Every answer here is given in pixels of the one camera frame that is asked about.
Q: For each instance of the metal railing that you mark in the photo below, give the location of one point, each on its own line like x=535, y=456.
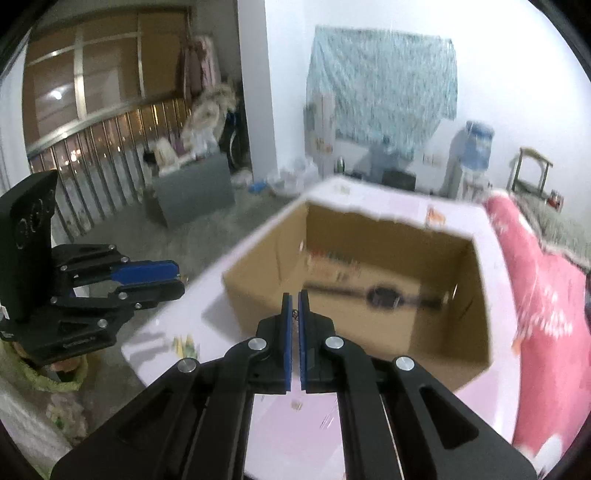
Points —
x=92, y=152

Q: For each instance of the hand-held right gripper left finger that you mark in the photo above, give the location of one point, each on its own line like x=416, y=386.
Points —
x=287, y=341

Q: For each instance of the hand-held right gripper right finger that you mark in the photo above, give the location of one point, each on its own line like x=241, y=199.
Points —
x=303, y=341

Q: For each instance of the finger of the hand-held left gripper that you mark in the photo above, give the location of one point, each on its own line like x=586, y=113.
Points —
x=157, y=293
x=147, y=271

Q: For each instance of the pale floral cloth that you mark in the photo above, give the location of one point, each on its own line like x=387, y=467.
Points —
x=46, y=424

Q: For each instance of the white wall socket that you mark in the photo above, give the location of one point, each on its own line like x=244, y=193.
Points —
x=431, y=159

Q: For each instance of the purple black smartwatch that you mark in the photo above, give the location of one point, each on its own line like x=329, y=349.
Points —
x=383, y=297

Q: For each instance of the white bag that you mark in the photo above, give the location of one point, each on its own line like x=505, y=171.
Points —
x=165, y=151

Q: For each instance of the grey-green patterned blanket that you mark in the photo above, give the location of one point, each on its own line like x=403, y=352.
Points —
x=563, y=226

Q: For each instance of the turquoise floral wall cloth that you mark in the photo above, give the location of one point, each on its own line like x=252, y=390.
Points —
x=383, y=87

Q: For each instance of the pale hanging wall pocket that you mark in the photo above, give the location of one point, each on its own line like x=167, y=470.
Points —
x=321, y=120

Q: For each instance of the pink floral blanket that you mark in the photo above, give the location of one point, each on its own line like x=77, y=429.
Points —
x=545, y=300

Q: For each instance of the wooden chair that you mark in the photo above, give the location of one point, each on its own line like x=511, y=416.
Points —
x=531, y=154

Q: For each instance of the pile of pale clothes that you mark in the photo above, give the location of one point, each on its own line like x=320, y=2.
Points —
x=207, y=115

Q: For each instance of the brown cardboard box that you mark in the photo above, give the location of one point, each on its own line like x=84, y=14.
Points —
x=369, y=258

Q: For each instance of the pink hanging clothes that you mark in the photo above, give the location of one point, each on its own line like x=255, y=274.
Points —
x=198, y=64

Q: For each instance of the clear plastic bag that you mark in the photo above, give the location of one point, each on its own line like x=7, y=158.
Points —
x=295, y=177

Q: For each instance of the black box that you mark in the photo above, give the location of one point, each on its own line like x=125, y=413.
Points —
x=399, y=177

